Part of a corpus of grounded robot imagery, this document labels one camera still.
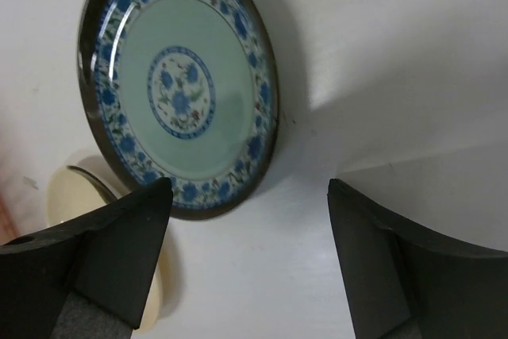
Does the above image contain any cream plate with black motif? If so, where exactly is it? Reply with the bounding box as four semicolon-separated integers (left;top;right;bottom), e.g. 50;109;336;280
45;160;164;334

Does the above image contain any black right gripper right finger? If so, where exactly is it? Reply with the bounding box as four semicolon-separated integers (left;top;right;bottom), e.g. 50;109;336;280
328;179;507;338

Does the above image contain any white pink dish rack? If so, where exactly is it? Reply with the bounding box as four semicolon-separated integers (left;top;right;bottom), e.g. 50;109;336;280
0;196;19;242

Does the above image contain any tape scrap on table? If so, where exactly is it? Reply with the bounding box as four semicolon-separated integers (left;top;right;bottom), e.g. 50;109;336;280
23;176;39;190

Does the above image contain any blue floral plate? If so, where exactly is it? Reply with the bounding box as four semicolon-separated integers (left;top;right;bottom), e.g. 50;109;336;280
77;0;279;220

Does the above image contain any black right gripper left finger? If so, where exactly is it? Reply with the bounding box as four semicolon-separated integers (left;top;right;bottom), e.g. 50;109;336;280
1;178;173;338

